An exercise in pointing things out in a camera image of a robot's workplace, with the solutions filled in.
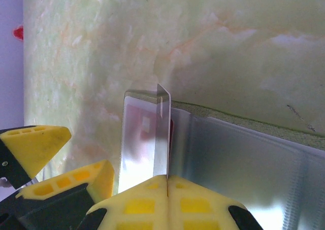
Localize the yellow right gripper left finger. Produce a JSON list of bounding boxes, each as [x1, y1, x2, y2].
[[85, 175, 169, 230]]

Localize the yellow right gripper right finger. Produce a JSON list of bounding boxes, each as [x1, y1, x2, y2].
[[167, 175, 264, 230]]

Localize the olive card holder clear sleeves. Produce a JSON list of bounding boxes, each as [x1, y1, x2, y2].
[[118, 87, 325, 230]]

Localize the red VIP card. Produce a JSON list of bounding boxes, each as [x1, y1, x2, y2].
[[153, 83, 172, 178]]

